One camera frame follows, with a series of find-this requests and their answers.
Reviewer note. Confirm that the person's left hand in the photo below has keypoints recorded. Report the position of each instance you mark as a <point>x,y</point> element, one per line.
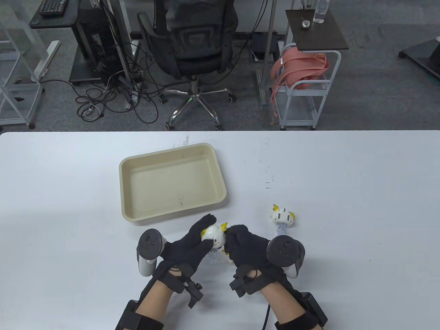
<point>185,251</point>

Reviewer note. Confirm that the black keyboard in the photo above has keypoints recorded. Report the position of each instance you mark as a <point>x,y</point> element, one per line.
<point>53,7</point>

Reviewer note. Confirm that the black left hand controller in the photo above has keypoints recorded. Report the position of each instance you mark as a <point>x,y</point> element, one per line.
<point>149,245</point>

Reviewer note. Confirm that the black right forearm band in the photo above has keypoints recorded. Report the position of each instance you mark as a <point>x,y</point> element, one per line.
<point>309,309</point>

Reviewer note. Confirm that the person's right forearm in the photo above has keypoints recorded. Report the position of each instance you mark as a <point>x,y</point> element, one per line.
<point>280,302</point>

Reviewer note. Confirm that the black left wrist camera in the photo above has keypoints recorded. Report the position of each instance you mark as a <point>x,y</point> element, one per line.
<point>194,292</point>

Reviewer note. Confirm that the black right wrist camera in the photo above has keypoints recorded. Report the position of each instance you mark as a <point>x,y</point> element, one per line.
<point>242,287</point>

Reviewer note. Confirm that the white metal rack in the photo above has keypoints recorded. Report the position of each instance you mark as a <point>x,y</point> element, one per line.
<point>17,90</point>

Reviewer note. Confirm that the white desk foot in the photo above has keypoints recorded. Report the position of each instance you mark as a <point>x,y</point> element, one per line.
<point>46,58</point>

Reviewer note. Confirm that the pink backpack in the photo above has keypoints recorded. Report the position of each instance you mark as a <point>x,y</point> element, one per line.
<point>302,65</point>

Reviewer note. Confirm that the black left forearm band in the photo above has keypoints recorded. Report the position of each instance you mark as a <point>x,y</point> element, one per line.
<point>137,323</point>

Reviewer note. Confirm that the person's left forearm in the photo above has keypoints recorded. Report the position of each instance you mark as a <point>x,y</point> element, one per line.
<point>154,302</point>

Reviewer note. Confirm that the white wheeled cart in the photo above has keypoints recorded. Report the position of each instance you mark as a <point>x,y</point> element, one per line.
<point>302,90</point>

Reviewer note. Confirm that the dark brown side tabletop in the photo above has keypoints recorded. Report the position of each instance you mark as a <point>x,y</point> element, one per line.
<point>319,36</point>

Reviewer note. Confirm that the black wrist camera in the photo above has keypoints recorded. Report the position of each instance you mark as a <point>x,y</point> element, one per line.
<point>242,287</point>
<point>194,292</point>

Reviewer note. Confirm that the black computer tower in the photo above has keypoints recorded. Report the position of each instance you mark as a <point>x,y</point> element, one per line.
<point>94,41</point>

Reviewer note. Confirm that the beige plastic tray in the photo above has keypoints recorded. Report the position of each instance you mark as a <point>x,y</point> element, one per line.
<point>172,182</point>

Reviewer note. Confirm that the black stand base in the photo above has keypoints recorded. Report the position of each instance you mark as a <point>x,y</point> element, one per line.
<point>424,55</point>

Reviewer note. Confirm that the black computer desk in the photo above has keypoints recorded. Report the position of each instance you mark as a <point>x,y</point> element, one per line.
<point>51,21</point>

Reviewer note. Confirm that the aluminium frame post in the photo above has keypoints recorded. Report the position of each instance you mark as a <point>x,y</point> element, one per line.
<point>118,44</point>
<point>270,34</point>

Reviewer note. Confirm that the small round metal object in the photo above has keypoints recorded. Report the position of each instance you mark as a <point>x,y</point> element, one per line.
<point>306,24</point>

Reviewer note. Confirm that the black box under desk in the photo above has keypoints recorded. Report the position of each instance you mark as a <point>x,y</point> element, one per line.
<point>264,43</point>

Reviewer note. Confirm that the black mesh office chair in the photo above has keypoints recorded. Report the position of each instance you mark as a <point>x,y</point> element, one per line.
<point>196,44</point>

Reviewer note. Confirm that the person's right hand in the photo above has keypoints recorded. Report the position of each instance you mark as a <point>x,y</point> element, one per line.
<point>247,254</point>

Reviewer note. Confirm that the clear water bottle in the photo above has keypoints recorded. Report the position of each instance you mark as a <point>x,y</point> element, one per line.
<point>320,13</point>

